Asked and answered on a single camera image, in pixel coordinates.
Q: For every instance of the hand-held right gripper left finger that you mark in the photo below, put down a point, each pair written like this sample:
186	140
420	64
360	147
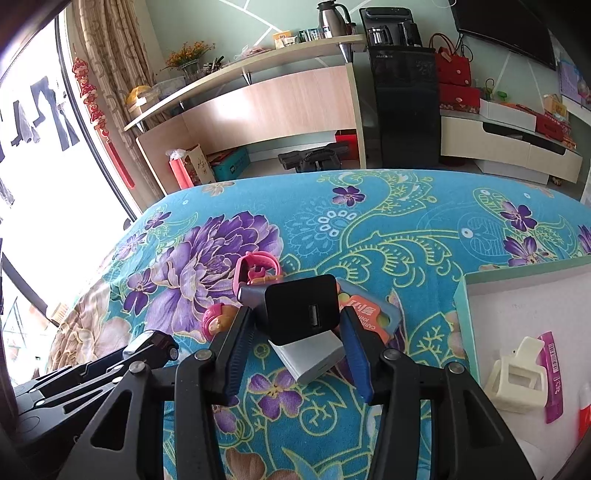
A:
235	355

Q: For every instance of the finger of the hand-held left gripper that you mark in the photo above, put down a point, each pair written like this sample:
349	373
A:
83	392
99	365

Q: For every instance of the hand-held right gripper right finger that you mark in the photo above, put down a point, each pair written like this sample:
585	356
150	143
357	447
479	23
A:
358	360

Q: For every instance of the black toy car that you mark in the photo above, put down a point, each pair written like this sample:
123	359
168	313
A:
152	344

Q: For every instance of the black charger block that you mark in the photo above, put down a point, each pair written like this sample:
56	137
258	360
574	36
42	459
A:
295	309

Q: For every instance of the light green cardboard box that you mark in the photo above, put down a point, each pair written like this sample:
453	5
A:
508	314

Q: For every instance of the magenta tube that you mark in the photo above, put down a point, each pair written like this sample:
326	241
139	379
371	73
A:
551	374

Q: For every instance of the pink toy dog figure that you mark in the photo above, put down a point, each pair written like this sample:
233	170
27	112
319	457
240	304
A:
217	321

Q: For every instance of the pink and blue utility knife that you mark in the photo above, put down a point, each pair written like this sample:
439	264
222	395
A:
369	314

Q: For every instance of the white power adapter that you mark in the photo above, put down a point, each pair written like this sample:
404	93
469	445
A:
309	357

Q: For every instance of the pink wrist watch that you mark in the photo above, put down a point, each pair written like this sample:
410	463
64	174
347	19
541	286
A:
256	267

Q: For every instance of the floral printed blanket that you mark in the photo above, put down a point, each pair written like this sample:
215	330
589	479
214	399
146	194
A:
369	221

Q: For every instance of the cream hair clip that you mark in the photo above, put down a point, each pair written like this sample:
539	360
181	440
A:
517	376

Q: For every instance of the teal storage crate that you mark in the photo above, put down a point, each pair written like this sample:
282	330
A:
231	166

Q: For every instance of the red gift bag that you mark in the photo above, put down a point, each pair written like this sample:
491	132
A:
181	171

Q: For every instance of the beige paper bag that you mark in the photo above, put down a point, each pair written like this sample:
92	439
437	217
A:
202	164

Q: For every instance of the black folded stand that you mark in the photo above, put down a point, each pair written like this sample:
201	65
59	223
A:
314	159

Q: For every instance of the red box under desk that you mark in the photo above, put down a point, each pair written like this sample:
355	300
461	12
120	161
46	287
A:
347	143

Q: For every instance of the small red item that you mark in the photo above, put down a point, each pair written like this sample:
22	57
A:
585	415

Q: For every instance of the wooden desk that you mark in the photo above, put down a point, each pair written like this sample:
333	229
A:
277	106

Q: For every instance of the black water dispenser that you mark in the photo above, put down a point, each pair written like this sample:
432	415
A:
406	106

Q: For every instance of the red knot ornament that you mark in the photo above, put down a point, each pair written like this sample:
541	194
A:
94	106

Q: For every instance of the white television stand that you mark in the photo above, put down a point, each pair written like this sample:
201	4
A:
508	147

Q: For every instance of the hanging dark clothes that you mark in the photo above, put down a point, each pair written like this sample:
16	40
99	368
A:
44	110

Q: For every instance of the yellow round container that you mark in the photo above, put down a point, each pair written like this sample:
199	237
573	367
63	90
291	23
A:
138	97

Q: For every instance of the red gift box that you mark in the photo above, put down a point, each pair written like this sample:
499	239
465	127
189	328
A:
459	99

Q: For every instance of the white flat box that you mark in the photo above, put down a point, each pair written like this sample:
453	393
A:
508	115

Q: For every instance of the yellow flower vase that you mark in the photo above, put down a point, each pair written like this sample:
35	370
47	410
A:
189	57

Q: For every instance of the patterned beige curtain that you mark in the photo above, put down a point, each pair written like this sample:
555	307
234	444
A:
120	60

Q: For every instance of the red handbag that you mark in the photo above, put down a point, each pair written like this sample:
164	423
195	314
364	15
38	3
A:
452	64

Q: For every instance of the steel thermos jug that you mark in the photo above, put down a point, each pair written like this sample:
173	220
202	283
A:
330	18

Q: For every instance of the black television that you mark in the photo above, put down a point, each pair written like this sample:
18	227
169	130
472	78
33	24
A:
503	27

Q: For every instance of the wall poster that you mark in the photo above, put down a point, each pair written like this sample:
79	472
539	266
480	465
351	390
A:
575	78

